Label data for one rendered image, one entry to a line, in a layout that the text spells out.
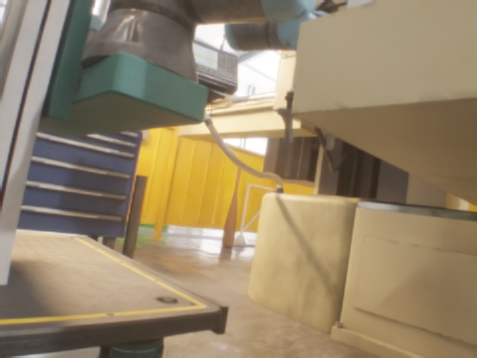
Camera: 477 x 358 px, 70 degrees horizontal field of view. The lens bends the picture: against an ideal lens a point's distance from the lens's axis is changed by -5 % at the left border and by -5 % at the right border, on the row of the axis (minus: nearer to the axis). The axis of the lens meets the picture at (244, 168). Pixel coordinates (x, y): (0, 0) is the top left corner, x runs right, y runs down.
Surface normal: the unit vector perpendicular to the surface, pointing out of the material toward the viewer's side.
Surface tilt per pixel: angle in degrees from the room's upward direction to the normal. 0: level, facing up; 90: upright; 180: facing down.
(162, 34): 70
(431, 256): 90
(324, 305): 90
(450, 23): 90
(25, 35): 90
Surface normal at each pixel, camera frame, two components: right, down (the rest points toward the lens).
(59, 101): 0.70, 0.04
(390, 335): -0.70, -0.18
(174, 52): 0.75, -0.29
